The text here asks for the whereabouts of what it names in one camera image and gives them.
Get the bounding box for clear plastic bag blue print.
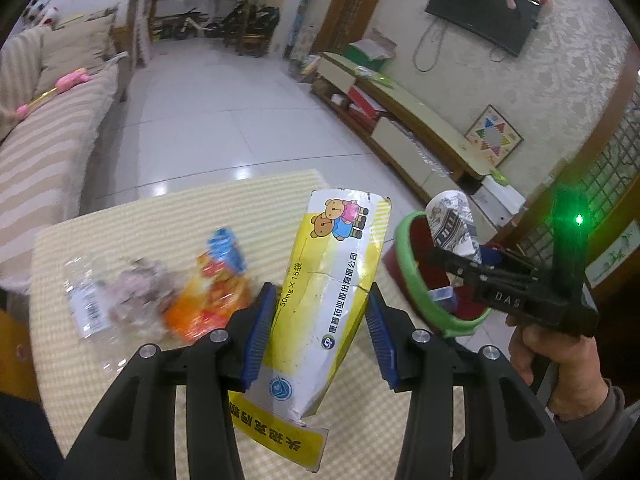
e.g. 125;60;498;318
64;254;173;356

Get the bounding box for low wooden television cabinet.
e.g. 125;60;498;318
311;51;488;201

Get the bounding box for colourful star checkers board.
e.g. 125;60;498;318
464;105;524;168

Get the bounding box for black hanging cable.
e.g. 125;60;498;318
414;22;446;73

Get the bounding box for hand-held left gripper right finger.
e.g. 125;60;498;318
364;282;583;480

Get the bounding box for beige striped sofa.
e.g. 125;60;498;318
0;7;131;293

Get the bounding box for person's right forearm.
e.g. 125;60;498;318
545;385;628;471

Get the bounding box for black wall television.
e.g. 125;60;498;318
425;0;543;58

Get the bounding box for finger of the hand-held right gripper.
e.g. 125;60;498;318
431;246;495;289
480;245;538;276

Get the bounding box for red box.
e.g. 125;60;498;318
346;86;383;121

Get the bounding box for pink toy wand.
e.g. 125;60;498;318
15;71;92;118

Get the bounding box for green packet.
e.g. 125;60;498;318
357;65;396;86

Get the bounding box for red bucket with green rim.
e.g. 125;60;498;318
382;210;496;338

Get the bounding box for bamboo scroll painting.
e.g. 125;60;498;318
585;225;640;288

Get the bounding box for green white cardboard box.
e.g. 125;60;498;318
345;29;396;72

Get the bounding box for white printed paper cup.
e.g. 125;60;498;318
425;189;483;265

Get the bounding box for beige pillow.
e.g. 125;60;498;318
37;12;118;91

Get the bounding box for white balance bike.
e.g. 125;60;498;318
172;8;221;41

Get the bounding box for yellow checked tablecloth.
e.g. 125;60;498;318
30;169;466;480

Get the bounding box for person's right hand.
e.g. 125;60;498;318
505;310;607;412

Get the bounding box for orange snack packet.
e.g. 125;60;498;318
165;227;251;343

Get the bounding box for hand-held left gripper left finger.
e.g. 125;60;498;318
57;282;279;480

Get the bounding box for wooden chair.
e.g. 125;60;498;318
235;30;271;58

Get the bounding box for black stroller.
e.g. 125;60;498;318
220;0;281;43

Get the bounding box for wooden lattice door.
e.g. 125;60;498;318
520;110;640;281

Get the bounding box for colourful toy packets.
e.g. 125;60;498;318
299;52;323;81

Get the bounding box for yellow medicine box with bears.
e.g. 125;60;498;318
227;187;393;473

